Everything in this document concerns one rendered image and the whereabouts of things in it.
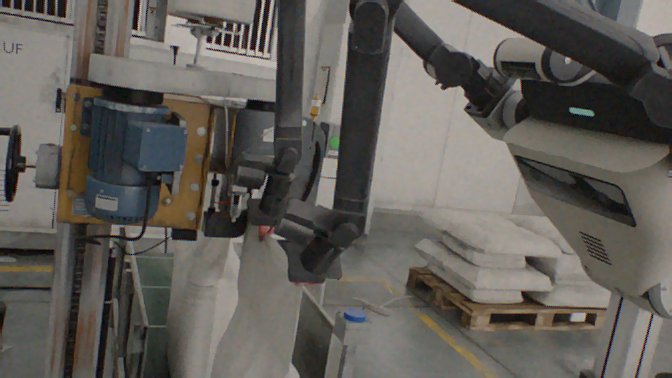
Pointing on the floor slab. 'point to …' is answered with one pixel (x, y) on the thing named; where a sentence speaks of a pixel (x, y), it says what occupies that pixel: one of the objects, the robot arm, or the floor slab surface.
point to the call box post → (346, 361)
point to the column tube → (91, 324)
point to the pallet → (473, 319)
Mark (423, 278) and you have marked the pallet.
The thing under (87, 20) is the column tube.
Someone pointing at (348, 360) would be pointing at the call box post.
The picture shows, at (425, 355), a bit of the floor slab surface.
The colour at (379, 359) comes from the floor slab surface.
